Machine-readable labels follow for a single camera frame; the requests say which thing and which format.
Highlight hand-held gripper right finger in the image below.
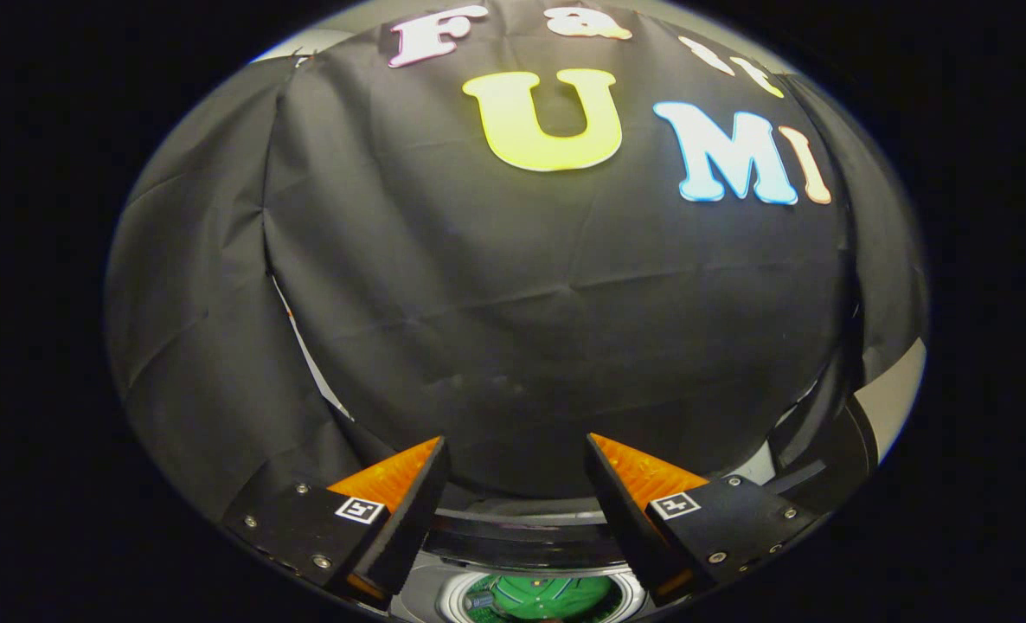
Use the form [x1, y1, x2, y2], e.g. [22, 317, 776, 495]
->
[584, 432, 818, 608]

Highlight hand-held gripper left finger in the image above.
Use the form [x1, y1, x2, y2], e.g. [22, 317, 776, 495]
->
[221, 436, 452, 604]

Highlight green polo shirt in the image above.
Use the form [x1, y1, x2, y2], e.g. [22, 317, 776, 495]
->
[465, 575, 614, 623]

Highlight black backdrop cloth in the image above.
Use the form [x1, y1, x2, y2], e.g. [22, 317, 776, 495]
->
[105, 0, 929, 537]

